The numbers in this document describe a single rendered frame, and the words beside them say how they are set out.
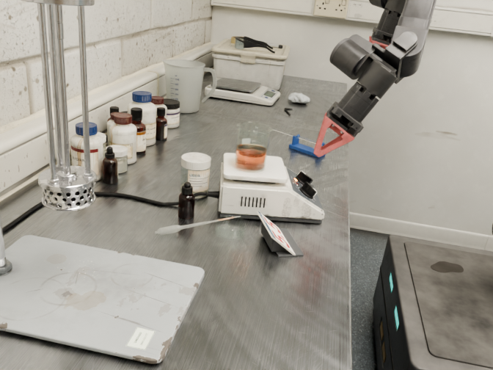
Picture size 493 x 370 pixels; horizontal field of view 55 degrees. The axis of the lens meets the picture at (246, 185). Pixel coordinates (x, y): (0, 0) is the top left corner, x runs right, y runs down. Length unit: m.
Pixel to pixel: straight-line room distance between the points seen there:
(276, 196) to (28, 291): 0.44
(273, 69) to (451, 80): 0.87
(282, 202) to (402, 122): 1.60
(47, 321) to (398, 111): 2.01
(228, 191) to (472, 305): 0.91
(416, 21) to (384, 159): 1.54
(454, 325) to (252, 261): 0.79
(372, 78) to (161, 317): 0.56
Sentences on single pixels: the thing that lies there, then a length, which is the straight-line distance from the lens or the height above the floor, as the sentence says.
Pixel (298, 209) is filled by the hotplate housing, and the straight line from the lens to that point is 0.89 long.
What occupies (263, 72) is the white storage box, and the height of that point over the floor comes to 0.82.
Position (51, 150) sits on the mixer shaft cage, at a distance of 0.59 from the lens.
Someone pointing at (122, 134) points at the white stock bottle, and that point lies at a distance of 1.09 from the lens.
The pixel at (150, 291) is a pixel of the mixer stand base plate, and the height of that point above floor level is 0.76.
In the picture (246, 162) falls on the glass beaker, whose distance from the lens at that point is 0.87.
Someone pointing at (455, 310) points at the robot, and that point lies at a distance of 1.51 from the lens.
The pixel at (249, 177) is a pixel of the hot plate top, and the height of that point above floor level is 0.84.
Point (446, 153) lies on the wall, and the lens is 2.50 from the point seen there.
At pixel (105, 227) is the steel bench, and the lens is 0.86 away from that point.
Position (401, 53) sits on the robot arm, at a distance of 0.93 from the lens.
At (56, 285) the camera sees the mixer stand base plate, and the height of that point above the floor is 0.76.
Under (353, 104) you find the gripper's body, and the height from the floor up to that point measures 0.97.
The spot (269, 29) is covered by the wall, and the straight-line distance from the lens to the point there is 2.36.
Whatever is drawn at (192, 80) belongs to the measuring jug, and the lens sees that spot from 1.52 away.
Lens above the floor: 1.17
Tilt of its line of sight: 24 degrees down
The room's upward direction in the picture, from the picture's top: 6 degrees clockwise
